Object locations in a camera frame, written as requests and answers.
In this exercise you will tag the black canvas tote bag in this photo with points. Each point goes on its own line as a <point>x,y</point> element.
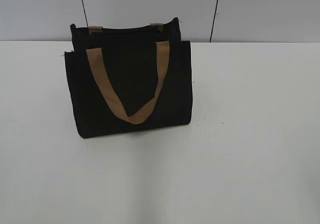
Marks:
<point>129,57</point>

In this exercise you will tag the tan front bag handle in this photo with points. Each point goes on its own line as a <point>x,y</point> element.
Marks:
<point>96,63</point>

